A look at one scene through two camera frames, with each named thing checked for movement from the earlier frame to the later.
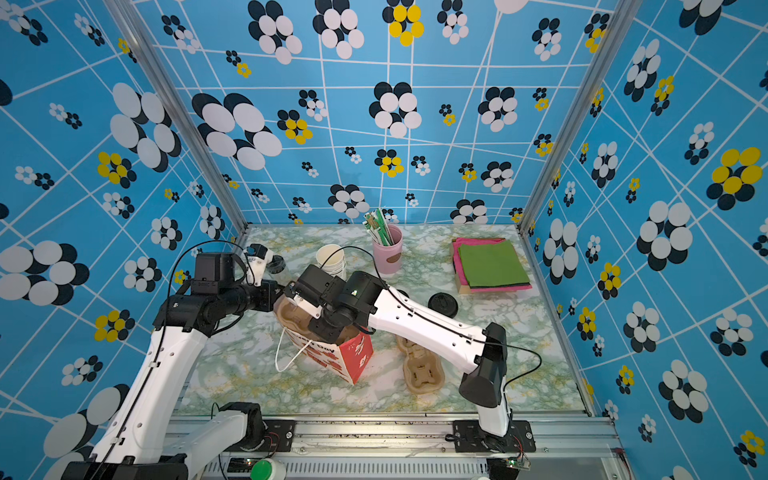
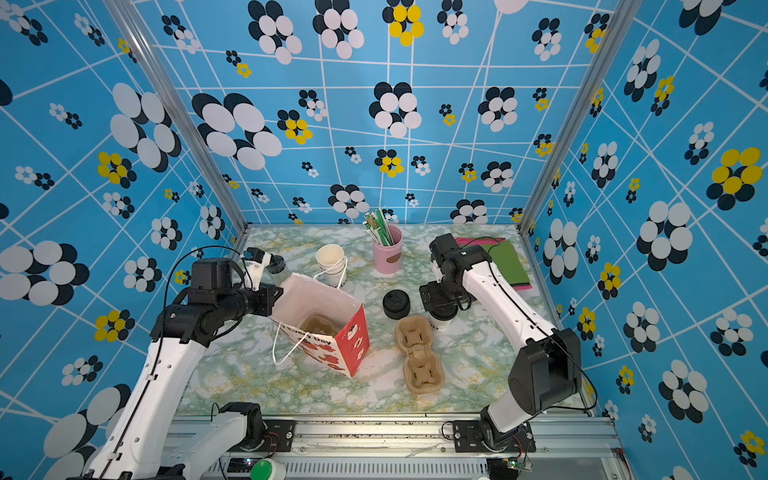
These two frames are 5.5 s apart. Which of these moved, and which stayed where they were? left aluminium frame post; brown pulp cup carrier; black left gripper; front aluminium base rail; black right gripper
Moved: black right gripper
Stayed: black left gripper; front aluminium base rail; left aluminium frame post; brown pulp cup carrier
